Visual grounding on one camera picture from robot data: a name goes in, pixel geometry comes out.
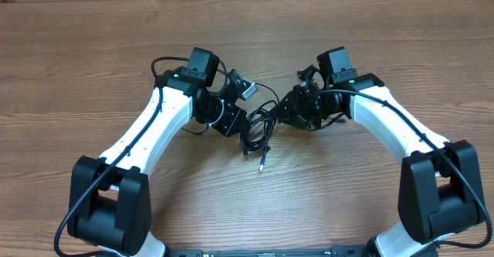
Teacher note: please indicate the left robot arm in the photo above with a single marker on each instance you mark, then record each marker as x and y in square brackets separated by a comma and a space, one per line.
[110, 199]

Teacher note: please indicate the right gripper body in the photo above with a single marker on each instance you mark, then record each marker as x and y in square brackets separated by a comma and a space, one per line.
[292, 108]

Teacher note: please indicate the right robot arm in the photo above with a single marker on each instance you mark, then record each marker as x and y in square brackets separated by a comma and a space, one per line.
[440, 198]

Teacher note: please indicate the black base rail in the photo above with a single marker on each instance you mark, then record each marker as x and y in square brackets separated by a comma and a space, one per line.
[266, 253]

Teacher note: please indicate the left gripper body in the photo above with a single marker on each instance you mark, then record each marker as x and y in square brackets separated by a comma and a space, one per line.
[232, 122]

